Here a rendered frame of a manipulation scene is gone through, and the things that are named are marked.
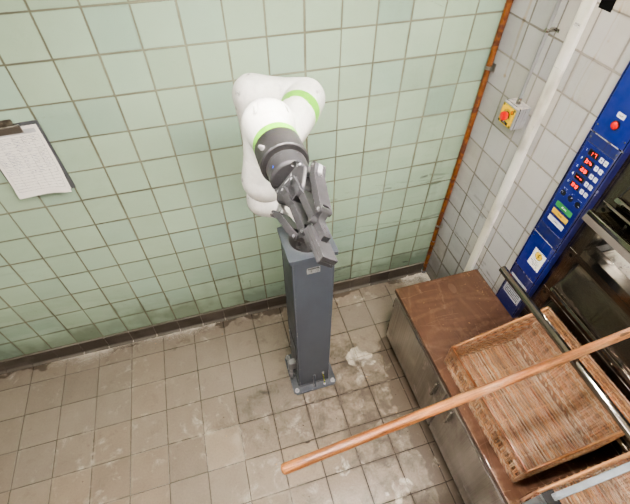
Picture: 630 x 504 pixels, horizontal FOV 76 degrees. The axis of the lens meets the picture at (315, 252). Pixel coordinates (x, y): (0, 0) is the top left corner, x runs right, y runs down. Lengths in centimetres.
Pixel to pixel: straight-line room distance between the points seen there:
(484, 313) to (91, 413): 231
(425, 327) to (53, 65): 195
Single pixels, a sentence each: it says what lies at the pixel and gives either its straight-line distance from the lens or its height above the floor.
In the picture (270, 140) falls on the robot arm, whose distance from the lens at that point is 74.
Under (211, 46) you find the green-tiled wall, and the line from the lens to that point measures 176.
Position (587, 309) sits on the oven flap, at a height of 99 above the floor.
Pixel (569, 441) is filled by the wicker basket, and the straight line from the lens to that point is 217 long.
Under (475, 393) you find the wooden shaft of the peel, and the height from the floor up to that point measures 120.
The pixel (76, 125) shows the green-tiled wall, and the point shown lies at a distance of 192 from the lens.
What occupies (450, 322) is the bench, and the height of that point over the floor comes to 58.
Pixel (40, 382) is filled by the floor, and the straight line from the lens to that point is 311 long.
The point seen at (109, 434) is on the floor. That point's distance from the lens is 276.
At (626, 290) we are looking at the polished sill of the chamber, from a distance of 190.
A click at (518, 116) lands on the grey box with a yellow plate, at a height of 148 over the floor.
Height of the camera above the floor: 239
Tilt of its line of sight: 48 degrees down
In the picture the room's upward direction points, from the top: straight up
